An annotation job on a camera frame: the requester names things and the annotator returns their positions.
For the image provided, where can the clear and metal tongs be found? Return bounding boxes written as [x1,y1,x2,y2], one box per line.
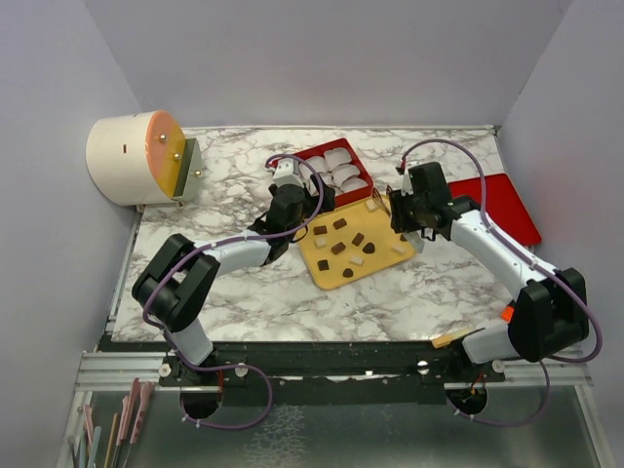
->
[371,185,425,254]

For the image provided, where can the red chocolate box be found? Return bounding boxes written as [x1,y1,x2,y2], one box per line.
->
[295,138,373,208]

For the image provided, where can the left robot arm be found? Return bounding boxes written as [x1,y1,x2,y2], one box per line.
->
[132,184,335,385]

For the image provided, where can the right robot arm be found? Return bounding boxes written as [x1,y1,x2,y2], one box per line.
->
[388,163,589,381]

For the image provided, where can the yellow plastic tray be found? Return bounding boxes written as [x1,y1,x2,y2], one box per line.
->
[295,197,416,291]

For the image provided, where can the red box lid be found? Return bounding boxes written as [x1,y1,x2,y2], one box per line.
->
[448,173,542,247]

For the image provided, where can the grey green drawer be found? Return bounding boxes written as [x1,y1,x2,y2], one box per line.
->
[173,138,203,204]

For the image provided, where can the orange highlighter pen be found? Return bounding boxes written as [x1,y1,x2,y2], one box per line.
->
[501,306,515,323]

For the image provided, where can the white cylindrical container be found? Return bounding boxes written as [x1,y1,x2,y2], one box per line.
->
[86,110,185,207]

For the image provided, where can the pink tool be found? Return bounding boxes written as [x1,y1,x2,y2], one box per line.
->
[116,378,154,447]

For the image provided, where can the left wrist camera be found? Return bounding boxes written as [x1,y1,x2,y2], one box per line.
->
[273,160,303,188]

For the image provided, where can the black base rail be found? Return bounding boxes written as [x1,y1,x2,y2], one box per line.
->
[101,341,502,407]

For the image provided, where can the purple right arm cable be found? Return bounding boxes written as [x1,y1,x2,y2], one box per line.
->
[400,138,605,426]

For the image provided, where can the aluminium frame rail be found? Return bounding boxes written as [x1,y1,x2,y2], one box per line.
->
[74,352,594,392]

